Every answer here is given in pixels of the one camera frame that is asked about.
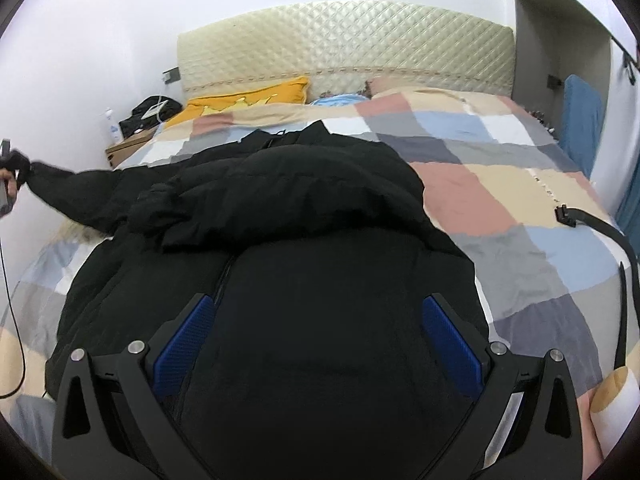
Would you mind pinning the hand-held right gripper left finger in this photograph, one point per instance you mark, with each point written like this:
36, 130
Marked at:
182, 347

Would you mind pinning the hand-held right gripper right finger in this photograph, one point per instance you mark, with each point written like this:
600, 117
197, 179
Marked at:
452, 350

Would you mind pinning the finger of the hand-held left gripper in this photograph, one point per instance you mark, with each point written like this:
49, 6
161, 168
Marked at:
17, 161

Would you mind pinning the black puffer jacket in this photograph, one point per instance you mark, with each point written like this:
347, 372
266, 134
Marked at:
310, 200

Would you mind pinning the white plastic bottle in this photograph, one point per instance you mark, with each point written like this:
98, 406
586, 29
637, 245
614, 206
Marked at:
114, 130

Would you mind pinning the wooden nightstand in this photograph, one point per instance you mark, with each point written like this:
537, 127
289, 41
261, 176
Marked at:
127, 147

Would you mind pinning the black bag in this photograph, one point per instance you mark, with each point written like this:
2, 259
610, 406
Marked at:
150, 111

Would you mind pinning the checkered pastel blanket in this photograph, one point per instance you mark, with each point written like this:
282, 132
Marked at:
500, 210

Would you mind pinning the person's grey trouser leg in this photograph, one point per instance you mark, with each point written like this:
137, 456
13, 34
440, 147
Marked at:
30, 422

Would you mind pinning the yellow pillow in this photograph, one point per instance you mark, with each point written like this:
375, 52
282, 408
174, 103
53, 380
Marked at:
240, 102

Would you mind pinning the blue towel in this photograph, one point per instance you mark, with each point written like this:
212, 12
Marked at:
582, 112

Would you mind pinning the light blue pillow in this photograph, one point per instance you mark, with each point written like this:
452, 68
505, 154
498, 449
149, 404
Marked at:
336, 100

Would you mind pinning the cream quilted headboard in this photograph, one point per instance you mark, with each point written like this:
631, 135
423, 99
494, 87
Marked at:
350, 45

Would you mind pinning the dark wall socket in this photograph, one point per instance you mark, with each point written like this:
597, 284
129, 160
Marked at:
171, 76

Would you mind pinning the dark wall switch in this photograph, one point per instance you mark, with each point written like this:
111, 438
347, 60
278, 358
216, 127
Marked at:
553, 81

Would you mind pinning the black clothes rail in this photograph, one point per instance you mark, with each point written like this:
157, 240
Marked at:
625, 55

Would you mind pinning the grey wall shelf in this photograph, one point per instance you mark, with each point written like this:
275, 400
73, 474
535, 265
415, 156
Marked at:
550, 5

